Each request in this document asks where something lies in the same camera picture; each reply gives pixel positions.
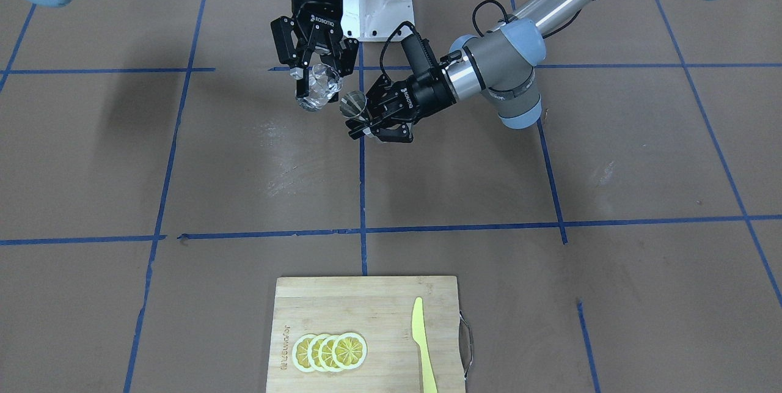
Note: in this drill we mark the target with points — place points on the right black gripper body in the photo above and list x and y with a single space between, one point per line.
307 0

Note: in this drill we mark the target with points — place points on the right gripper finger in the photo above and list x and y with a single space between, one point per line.
341 51
292 46

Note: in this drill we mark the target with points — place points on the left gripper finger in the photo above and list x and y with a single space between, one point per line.
381 99
396 132

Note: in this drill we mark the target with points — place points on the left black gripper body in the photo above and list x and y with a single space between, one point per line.
426 93

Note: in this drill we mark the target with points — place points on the steel measuring jigger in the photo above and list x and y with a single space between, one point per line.
354 106

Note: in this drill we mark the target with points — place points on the clear glass shaker cup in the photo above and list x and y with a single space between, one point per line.
324 83

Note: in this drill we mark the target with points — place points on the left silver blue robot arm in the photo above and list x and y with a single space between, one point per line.
499 65

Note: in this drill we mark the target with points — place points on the wooden cutting board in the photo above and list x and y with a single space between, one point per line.
378 308

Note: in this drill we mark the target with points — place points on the yellow plastic knife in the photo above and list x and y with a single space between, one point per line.
419 336

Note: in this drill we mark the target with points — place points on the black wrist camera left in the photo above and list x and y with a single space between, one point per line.
419 54

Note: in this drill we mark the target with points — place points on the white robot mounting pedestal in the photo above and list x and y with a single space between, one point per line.
374 20

